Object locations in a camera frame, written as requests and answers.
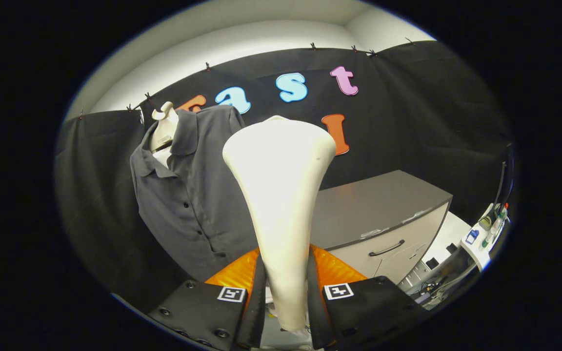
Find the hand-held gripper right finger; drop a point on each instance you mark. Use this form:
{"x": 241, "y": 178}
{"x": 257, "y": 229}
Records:
{"x": 316, "y": 317}

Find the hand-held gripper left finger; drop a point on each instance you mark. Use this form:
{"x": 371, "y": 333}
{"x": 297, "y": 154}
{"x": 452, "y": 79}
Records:
{"x": 256, "y": 317}

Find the white garment steamer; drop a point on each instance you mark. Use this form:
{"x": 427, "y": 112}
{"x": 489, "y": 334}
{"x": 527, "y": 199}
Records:
{"x": 278, "y": 195}

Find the grey button shirt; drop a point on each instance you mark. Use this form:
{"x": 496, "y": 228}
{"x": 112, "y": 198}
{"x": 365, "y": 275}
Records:
{"x": 198, "y": 204}

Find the grey cabinet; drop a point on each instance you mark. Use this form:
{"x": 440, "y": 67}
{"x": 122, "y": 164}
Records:
{"x": 378, "y": 204}

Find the white flat platform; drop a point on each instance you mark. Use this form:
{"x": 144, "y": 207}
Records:
{"x": 449, "y": 234}

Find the white side desk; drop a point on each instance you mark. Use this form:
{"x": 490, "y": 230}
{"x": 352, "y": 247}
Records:
{"x": 478, "y": 258}

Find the small blue item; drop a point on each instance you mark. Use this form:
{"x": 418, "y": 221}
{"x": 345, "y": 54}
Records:
{"x": 471, "y": 236}

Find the olive round object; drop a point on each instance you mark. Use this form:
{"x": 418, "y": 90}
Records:
{"x": 485, "y": 223}

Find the white mannequin torso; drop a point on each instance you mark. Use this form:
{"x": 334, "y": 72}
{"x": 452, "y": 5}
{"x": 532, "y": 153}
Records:
{"x": 164, "y": 129}

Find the computer monitor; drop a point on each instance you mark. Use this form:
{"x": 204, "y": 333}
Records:
{"x": 510, "y": 170}

